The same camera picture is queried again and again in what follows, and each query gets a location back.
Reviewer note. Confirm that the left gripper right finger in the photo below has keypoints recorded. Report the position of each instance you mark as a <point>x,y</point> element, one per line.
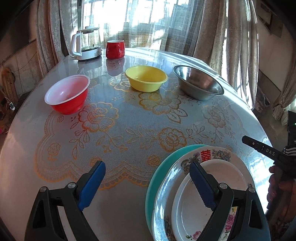
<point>249,222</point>

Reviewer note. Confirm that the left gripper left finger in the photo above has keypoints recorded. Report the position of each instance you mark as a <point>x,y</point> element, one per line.
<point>44,221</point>

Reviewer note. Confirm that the stainless steel bowl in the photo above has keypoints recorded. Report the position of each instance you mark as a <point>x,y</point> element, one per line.
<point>197,83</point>

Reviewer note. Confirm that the red plastic bowl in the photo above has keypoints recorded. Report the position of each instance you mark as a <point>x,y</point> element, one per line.
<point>68,95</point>

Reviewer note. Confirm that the yellow plastic bowl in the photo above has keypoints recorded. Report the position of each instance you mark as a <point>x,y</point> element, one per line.
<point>145,78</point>

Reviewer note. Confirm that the right hand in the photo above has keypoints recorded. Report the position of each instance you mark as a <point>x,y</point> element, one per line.
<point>288,186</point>

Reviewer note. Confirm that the small white rose plate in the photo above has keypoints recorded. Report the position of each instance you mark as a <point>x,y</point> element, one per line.
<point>189,214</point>

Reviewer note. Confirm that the large floral oval plate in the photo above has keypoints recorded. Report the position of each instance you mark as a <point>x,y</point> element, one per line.
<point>161,216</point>

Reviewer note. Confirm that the teal round plate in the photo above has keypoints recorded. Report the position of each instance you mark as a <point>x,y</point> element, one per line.
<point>158,178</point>

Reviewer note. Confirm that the wooden folding chair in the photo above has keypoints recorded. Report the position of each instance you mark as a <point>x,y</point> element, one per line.
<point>8,79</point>

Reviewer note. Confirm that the lace floral table mat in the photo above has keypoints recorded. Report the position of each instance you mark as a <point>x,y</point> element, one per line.
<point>132,132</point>

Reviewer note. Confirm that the beige window curtains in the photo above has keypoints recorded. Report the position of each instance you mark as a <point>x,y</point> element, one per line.
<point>230,36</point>

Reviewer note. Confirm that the glass electric kettle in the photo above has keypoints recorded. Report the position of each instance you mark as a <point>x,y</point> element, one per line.
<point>85,44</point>

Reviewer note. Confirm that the red ceramic mug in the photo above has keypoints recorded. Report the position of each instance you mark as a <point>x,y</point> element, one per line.
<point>115,49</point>

